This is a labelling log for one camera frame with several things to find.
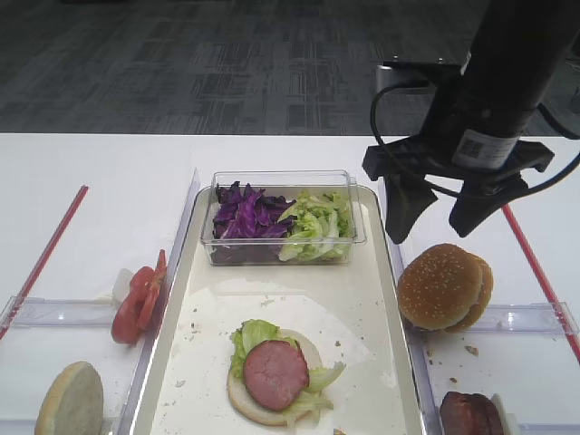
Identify sesame bun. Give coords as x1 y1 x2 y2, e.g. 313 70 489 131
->
397 244 483 331
445 254 494 333

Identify right red rail strip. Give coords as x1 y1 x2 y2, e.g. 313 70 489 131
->
501 205 580 361

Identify clear salad container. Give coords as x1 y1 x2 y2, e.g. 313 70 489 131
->
200 169 366 266

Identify meat patty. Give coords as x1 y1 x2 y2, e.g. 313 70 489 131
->
242 340 310 411

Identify lettuce leaf on bun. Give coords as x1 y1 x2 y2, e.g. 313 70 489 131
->
230 319 345 428

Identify stacked meat patties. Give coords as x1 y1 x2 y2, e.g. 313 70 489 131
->
440 391 504 435

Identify red rail strip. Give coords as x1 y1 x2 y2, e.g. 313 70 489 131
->
501 205 580 361
0 185 89 339

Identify right upper clear pusher track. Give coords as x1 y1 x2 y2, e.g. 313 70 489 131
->
460 303 579 336

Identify front tomato slice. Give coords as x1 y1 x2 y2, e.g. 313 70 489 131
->
111 281 146 344

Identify left upper clear pusher track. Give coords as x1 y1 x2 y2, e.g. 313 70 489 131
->
1 269 133 329

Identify left red rail strip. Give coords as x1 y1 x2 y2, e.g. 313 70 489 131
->
0 185 89 339

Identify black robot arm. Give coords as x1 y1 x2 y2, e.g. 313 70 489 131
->
362 1 579 243

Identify green lettuce pile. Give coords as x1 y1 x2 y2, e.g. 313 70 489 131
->
278 189 354 262

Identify white metal tray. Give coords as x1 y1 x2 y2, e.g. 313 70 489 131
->
127 187 424 434

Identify front sesame bun top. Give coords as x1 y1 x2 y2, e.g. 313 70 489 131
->
397 244 483 331

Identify left bun half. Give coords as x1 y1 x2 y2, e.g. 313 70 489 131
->
34 361 104 435

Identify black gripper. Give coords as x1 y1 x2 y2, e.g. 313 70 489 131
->
362 135 555 244

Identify rear sesame bun top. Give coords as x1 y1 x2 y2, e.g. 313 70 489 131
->
445 254 494 333

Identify rear tomato slice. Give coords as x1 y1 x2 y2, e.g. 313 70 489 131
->
130 249 167 331

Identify bottom bun on tray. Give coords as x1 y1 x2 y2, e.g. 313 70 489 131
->
227 329 322 426

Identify tomato slice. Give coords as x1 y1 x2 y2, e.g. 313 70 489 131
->
130 249 167 331
111 281 146 344

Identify right clear guide rail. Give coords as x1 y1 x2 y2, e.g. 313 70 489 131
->
378 179 443 435

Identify purple cabbage pile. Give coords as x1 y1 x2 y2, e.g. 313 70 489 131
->
213 181 295 239

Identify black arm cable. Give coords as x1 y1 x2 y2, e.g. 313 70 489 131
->
370 81 580 198

